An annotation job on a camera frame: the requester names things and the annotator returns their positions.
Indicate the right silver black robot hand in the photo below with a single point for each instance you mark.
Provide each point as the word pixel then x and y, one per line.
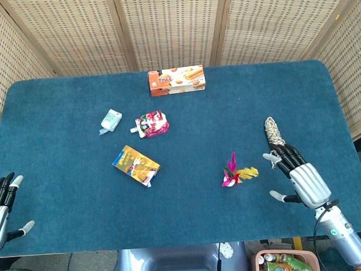
pixel 301 176

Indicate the colourful feather shuttlecock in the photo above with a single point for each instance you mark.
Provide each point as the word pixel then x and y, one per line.
pixel 236 174

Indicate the pink bin of bottles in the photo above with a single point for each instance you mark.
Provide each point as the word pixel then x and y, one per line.
pixel 285 264

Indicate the blue felt table cover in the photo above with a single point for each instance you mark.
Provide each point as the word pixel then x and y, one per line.
pixel 180 135

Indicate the white tissue packet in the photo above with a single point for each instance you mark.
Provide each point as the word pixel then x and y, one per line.
pixel 110 120

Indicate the yellow snack box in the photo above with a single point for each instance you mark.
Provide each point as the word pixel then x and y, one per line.
pixel 136 165

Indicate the grey robot torso base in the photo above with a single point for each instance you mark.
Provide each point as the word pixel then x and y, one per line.
pixel 177 266

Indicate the orange biscuit box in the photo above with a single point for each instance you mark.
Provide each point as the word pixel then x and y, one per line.
pixel 176 81

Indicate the red spouted drink pouch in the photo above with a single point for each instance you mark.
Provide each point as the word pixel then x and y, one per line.
pixel 151 124

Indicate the woven bamboo folding screen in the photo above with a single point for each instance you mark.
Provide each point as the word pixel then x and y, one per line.
pixel 173 27

